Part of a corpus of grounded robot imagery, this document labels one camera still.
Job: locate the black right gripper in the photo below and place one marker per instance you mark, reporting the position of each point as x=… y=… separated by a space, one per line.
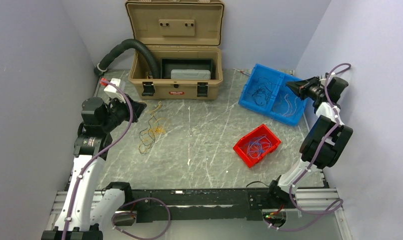
x=301 y=87

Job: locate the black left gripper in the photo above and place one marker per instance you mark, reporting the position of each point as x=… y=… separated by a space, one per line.
x=138 y=108

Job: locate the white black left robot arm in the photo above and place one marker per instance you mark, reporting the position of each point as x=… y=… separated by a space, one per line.
x=78 y=219

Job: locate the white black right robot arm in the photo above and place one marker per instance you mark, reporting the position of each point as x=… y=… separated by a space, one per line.
x=325 y=141

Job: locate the black left toolbox latch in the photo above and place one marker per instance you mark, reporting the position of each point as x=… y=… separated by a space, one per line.
x=148 y=89

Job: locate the black toolbox latch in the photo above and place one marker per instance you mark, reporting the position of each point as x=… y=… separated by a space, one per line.
x=148 y=89
x=202 y=89

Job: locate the blue divided plastic bin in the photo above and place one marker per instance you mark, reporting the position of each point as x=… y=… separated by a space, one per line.
x=266 y=93

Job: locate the black tray in toolbox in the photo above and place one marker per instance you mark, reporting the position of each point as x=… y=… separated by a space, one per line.
x=169 y=64

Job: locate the small red screwdriver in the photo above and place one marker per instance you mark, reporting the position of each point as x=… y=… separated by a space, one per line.
x=241 y=71

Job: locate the grey case in toolbox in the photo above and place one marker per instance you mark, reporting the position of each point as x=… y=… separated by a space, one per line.
x=190 y=74

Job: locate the red plastic bin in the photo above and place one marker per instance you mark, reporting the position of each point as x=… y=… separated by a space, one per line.
x=255 y=145

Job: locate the black right toolbox latch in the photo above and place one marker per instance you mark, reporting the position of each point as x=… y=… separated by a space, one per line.
x=202 y=89

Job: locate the tan plastic toolbox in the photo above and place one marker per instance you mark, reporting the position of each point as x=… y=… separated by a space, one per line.
x=190 y=29

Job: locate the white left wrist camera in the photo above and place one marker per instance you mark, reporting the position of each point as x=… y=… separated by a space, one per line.
x=111 y=88

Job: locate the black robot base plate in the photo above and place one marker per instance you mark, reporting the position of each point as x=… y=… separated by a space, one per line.
x=148 y=210

